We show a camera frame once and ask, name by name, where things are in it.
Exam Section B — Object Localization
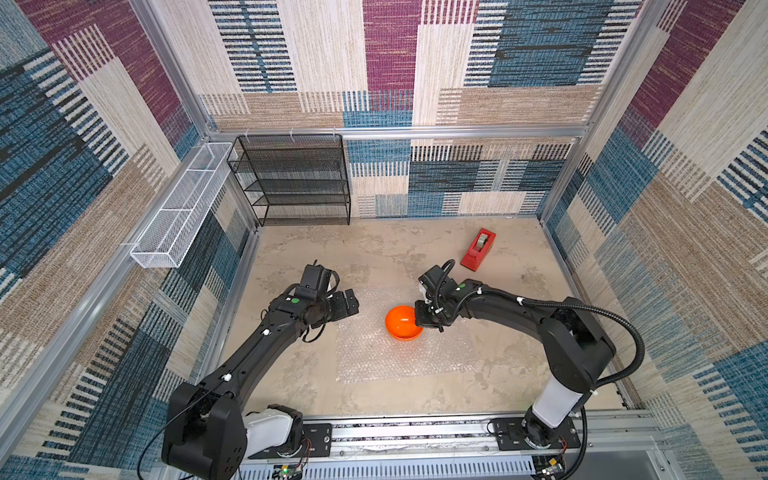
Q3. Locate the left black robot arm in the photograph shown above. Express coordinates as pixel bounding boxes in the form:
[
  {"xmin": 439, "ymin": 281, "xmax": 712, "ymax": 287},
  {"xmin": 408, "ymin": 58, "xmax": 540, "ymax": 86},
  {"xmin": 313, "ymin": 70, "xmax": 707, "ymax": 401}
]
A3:
[{"xmin": 161, "ymin": 289, "xmax": 359, "ymax": 479}]

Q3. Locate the red tape dispenser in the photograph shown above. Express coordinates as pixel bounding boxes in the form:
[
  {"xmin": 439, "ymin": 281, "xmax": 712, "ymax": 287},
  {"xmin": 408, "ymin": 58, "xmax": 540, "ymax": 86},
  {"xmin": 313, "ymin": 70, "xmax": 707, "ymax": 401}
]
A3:
[{"xmin": 460, "ymin": 228, "xmax": 496, "ymax": 271}]

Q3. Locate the aluminium mounting rail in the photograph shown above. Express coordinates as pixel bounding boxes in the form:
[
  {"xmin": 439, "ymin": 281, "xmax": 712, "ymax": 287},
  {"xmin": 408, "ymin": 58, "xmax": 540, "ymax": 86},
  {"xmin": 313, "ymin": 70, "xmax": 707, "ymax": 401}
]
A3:
[{"xmin": 232, "ymin": 410, "xmax": 684, "ymax": 479}]

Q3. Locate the black corrugated cable conduit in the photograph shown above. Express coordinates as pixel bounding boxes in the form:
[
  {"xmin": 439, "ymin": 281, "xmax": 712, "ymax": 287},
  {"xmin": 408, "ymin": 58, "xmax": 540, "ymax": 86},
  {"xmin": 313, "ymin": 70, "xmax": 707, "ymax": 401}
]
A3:
[{"xmin": 527, "ymin": 299, "xmax": 646, "ymax": 388}]

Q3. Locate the white wire mesh basket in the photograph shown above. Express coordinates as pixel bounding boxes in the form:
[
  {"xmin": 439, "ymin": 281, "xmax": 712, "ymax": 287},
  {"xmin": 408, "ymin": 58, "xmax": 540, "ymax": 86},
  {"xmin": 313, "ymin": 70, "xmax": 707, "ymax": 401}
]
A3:
[{"xmin": 130, "ymin": 142, "xmax": 232, "ymax": 269}]

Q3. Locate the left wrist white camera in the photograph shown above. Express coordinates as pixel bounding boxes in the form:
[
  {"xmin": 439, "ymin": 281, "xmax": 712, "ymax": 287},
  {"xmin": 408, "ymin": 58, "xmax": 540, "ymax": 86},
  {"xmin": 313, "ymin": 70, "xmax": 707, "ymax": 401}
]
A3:
[{"xmin": 295, "ymin": 265, "xmax": 332, "ymax": 301}]

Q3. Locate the clear bubble wrap sheet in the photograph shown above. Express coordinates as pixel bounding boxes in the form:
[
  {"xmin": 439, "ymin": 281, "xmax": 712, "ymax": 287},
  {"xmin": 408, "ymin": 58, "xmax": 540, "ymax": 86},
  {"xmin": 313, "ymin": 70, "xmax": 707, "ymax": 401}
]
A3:
[{"xmin": 337, "ymin": 286, "xmax": 477, "ymax": 384}]

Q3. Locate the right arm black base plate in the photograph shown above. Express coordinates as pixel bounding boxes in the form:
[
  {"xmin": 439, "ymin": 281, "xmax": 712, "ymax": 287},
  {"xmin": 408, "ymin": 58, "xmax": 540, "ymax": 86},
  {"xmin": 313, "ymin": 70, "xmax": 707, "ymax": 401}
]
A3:
[{"xmin": 486, "ymin": 415, "xmax": 582, "ymax": 451}]

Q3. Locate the black wire mesh shelf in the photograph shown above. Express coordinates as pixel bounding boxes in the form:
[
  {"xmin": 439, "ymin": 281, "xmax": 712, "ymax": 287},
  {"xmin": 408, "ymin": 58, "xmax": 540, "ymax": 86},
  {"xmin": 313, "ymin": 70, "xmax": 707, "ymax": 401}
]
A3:
[{"xmin": 228, "ymin": 134, "xmax": 352, "ymax": 227}]

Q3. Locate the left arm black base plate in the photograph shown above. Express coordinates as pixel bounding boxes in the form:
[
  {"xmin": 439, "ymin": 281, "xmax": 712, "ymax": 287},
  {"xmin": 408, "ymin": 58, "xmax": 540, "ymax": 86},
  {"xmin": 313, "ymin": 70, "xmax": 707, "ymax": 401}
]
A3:
[{"xmin": 248, "ymin": 423, "xmax": 333, "ymax": 460}]

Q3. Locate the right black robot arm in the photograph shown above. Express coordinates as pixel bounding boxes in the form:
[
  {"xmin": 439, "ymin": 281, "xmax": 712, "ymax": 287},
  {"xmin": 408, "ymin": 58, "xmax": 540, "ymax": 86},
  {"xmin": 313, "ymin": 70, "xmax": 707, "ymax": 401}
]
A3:
[{"xmin": 415, "ymin": 279, "xmax": 616, "ymax": 448}]

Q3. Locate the orange plastic bowl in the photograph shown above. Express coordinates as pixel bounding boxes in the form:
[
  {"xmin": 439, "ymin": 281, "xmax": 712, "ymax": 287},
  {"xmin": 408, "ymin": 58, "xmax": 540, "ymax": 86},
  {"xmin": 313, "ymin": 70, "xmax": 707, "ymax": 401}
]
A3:
[{"xmin": 385, "ymin": 305, "xmax": 423, "ymax": 341}]

